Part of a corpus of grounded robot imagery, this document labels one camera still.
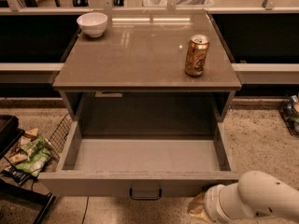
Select grey top drawer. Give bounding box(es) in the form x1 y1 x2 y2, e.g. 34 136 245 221
39 123 238 198

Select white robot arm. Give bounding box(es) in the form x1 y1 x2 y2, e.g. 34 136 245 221
188 171 299 224

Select grey drawer cabinet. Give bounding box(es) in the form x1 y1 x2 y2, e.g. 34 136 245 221
51 9 243 123

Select gold soda can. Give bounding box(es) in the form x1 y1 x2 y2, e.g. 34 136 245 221
185 35 209 77

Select green snack bag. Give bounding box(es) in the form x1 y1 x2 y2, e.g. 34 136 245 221
16 135 52 177

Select clear plastic bin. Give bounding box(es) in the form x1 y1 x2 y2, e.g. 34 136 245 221
142 0 214 7

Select white ceramic bowl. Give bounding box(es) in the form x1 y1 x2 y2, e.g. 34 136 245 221
77 12 108 37

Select metal railing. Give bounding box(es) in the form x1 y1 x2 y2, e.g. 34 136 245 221
0 0 299 15

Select black top drawer handle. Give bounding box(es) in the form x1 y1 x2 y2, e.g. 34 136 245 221
129 188 163 201

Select black cable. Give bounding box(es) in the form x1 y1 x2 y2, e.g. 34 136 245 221
80 197 90 224

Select black wire basket right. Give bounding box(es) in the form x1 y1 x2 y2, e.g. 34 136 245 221
279 94 299 136

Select black wire basket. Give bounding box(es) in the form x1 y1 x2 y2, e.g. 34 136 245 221
279 94 299 136
48 114 72 161

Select black wire basket left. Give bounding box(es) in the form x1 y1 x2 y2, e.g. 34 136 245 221
48 114 72 161

